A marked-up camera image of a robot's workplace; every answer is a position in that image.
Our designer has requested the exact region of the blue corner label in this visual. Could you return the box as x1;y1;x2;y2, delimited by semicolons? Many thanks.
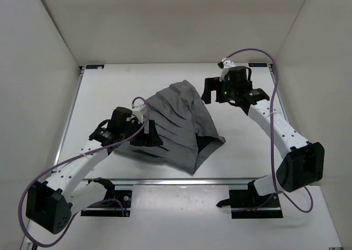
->
248;63;268;68
85;64;105;69

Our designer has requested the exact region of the grey pleated skirt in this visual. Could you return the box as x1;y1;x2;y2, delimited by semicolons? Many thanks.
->
115;80;226;175

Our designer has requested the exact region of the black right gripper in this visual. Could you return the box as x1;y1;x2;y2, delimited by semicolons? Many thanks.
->
201;77;237;105

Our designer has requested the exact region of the left blue corner label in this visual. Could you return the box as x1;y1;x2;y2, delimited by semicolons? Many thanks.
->
85;64;105;69

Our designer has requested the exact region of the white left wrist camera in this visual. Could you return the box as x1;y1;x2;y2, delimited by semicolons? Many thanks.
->
132;104;147;124

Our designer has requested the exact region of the aluminium front table rail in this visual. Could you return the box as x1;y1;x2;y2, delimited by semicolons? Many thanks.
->
112;178;255;186

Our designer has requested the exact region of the right blue corner label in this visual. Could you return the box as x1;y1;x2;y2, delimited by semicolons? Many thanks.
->
248;63;268;68

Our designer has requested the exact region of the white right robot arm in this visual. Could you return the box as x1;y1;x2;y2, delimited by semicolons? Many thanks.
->
201;65;325;207

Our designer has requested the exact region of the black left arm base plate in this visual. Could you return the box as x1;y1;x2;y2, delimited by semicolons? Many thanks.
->
80;186;133;218

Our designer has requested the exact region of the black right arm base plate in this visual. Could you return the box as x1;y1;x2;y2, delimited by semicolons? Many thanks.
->
229;190;283;219

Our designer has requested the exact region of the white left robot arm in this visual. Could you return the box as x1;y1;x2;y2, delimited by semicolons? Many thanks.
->
26;104;163;235

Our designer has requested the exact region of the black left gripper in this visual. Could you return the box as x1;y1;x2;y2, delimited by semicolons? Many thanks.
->
123;117;164;145

